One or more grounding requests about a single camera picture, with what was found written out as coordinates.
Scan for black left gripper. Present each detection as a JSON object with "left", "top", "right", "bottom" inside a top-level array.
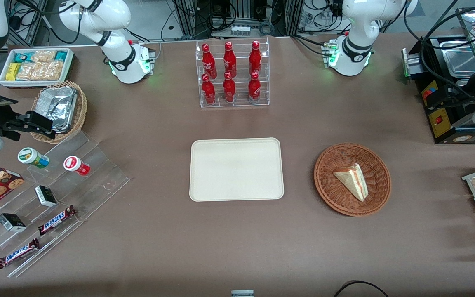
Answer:
[{"left": 424, "top": 85, "right": 475, "bottom": 108}]

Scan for triangle sandwich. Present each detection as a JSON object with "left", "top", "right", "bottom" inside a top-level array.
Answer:
[{"left": 333, "top": 163, "right": 369, "bottom": 202}]

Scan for light wicker basket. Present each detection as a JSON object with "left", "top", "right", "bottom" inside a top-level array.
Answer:
[{"left": 30, "top": 80, "right": 87, "bottom": 144}]

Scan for steel tray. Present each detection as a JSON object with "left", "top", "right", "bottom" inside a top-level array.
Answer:
[{"left": 444, "top": 49, "right": 475, "bottom": 77}]

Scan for round brown wicker basket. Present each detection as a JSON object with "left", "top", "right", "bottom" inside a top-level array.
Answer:
[{"left": 314, "top": 143, "right": 392, "bottom": 217}]

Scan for cream rectangular tray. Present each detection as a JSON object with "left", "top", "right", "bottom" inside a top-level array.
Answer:
[{"left": 189, "top": 137, "right": 285, "bottom": 202}]

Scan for black food warmer machine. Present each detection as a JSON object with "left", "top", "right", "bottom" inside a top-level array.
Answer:
[{"left": 402, "top": 6, "right": 475, "bottom": 145}]

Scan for silver foil container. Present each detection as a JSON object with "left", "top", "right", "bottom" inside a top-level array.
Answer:
[{"left": 35, "top": 87, "right": 78, "bottom": 133}]

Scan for green lid cup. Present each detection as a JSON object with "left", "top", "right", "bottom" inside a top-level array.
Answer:
[{"left": 18, "top": 147, "right": 50, "bottom": 169}]

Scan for large clear cracker bag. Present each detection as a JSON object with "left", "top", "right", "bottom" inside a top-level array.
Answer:
[{"left": 17, "top": 61, "right": 64, "bottom": 81}]

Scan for red lid cup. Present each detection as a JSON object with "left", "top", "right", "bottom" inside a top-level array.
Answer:
[{"left": 63, "top": 156, "right": 91, "bottom": 177}]

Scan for white snack bin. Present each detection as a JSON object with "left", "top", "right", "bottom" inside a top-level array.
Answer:
[{"left": 0, "top": 47, "right": 74, "bottom": 88}]

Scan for small clear cracker bag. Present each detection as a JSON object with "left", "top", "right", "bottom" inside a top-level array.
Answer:
[{"left": 31, "top": 50, "right": 56, "bottom": 62}]

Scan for small black box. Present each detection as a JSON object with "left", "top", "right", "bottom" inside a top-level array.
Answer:
[
  {"left": 35, "top": 186, "right": 58, "bottom": 207},
  {"left": 0, "top": 213, "right": 27, "bottom": 232}
]

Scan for clear acrylic stepped stand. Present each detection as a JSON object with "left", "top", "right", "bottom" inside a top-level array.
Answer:
[{"left": 0, "top": 130, "right": 131, "bottom": 278}]

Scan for Snickers bar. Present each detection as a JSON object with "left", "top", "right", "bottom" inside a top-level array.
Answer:
[
  {"left": 0, "top": 238, "right": 40, "bottom": 269},
  {"left": 38, "top": 205, "right": 77, "bottom": 236}
]

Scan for red drink bottle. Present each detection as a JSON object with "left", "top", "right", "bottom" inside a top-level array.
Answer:
[
  {"left": 249, "top": 40, "right": 262, "bottom": 75},
  {"left": 223, "top": 72, "right": 236, "bottom": 103},
  {"left": 248, "top": 71, "right": 261, "bottom": 102},
  {"left": 223, "top": 42, "right": 237, "bottom": 78},
  {"left": 202, "top": 74, "right": 216, "bottom": 105},
  {"left": 202, "top": 44, "right": 217, "bottom": 79}
]

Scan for clear acrylic bottle rack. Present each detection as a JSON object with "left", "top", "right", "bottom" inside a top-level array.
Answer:
[{"left": 195, "top": 36, "right": 270, "bottom": 108}]

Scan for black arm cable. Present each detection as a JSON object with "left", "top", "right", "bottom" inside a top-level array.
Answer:
[{"left": 402, "top": 0, "right": 475, "bottom": 106}]

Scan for black table cable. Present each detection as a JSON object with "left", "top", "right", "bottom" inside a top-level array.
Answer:
[{"left": 333, "top": 280, "right": 390, "bottom": 297}]

